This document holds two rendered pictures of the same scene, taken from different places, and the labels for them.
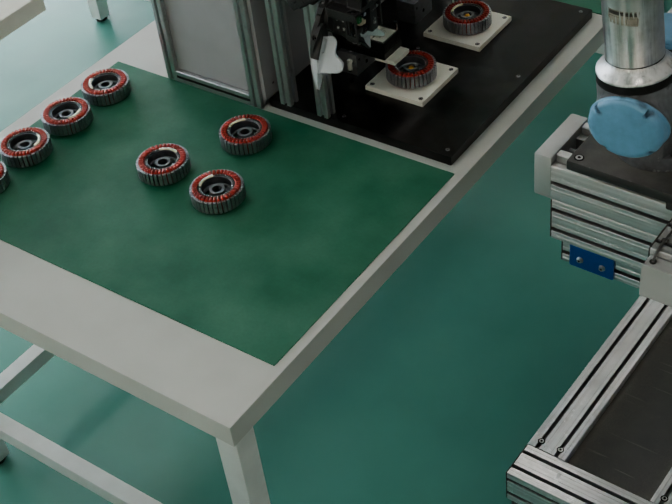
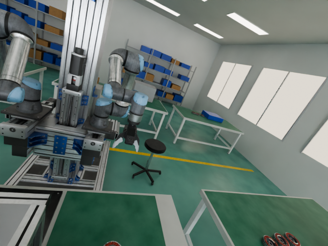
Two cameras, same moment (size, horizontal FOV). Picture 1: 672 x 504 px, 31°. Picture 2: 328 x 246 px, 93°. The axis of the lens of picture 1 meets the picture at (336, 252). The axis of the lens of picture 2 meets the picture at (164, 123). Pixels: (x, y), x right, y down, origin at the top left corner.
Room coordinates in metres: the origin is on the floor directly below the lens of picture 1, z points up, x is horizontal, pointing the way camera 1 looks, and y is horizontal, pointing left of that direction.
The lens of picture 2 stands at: (2.38, 0.45, 1.69)
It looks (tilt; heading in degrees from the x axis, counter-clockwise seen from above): 20 degrees down; 208
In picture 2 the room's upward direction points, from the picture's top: 21 degrees clockwise
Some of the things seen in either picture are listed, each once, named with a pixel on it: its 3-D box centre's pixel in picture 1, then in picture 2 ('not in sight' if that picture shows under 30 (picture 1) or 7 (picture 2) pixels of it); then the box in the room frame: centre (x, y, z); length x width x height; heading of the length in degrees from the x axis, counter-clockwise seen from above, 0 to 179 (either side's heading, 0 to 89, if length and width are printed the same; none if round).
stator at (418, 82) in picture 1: (411, 69); not in sight; (2.26, -0.22, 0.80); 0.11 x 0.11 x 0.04
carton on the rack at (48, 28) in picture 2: not in sight; (54, 30); (-0.33, -6.24, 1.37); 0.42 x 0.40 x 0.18; 140
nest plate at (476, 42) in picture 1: (467, 26); not in sight; (2.45, -0.37, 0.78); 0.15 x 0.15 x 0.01; 50
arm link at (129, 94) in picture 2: not in sight; (133, 97); (1.71, -0.16, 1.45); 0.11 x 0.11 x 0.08; 56
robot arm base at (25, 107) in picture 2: not in sight; (30, 103); (1.95, -0.88, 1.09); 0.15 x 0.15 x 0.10
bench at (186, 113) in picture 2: not in sight; (202, 130); (-1.85, -0.54, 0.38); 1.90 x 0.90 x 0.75; 140
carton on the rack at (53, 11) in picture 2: not in sight; (57, 13); (-0.37, -6.20, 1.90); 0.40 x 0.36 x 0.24; 51
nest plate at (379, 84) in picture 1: (411, 78); not in sight; (2.26, -0.22, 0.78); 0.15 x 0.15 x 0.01; 50
